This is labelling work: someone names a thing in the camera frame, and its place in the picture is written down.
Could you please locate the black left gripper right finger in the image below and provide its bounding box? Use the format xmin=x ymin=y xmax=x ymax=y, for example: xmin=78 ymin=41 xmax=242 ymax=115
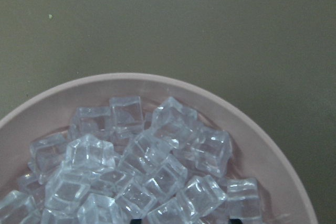
xmin=228 ymin=219 xmax=242 ymax=224

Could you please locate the clear ice cubes pile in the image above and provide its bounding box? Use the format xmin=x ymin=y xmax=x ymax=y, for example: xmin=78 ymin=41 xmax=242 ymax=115
xmin=1 ymin=96 xmax=263 ymax=223

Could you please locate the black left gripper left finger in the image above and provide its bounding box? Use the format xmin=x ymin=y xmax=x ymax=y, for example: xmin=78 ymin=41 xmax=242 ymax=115
xmin=130 ymin=219 xmax=143 ymax=224

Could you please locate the pink bowl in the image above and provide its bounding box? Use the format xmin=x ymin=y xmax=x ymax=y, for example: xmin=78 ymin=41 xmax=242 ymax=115
xmin=1 ymin=73 xmax=318 ymax=223

